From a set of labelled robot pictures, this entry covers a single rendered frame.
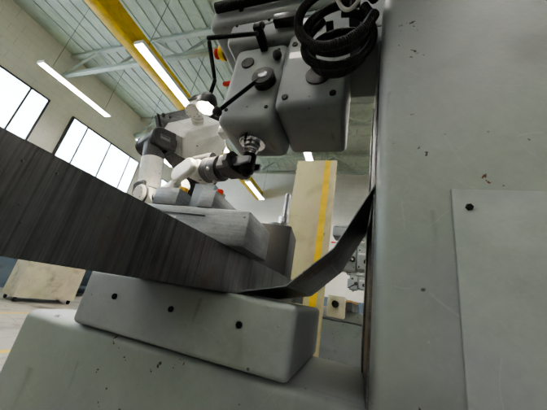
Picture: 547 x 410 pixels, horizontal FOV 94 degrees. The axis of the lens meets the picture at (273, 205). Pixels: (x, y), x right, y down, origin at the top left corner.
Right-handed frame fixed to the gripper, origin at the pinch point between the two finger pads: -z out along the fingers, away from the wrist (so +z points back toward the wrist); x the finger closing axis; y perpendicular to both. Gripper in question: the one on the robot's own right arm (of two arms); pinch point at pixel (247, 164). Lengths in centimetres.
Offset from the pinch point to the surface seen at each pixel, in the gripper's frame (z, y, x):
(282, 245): -1.5, 19.2, 26.5
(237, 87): 1.8, -22.0, -10.7
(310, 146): -15.2, -11.2, 11.2
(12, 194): -25, 34, -49
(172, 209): -3.7, 24.1, -22.5
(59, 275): 596, 74, 173
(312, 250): 50, -9, 165
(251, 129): -3.8, -8.2, -5.7
